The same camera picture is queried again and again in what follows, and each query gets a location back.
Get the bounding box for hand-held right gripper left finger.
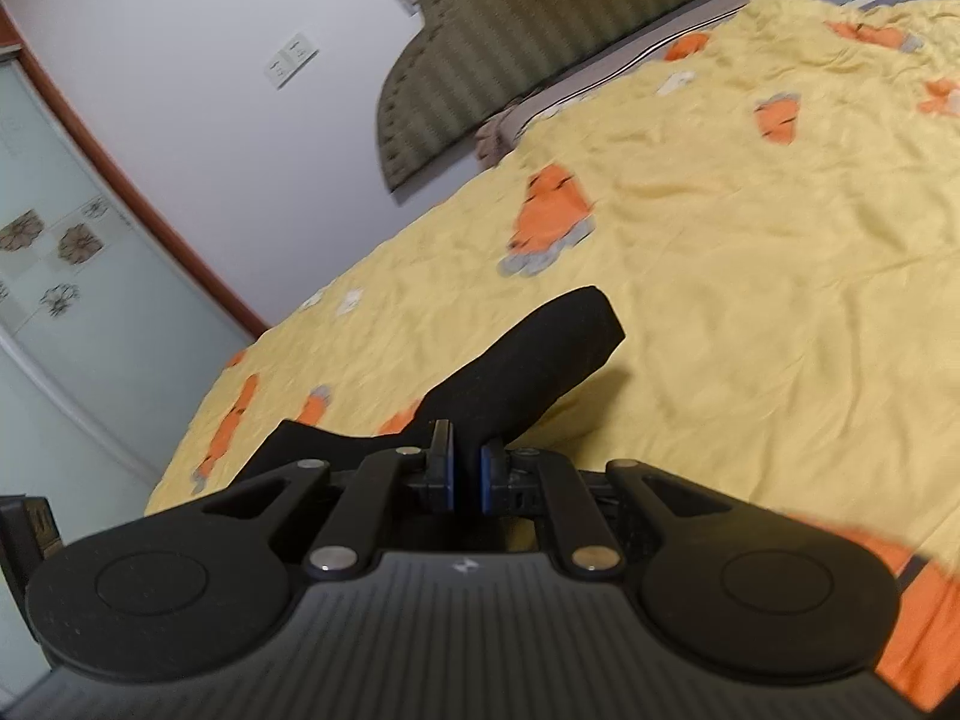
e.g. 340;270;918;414
202;418;458;580

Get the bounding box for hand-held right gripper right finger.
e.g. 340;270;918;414
480;441;732;580

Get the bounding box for black pants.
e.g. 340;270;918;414
240;285;627;482

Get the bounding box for yellow printed blanket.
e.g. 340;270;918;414
142;0;960;713

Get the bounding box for blue striped bed sheet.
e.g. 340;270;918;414
472;0;960;166

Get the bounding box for flower print glass wardrobe door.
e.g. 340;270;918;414
0;60;256;691

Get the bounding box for olive striped headboard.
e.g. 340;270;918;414
373;0;890;194

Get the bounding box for brown wooden door frame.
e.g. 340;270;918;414
0;4;272;340

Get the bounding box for white wall socket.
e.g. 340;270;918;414
264;30;320;88

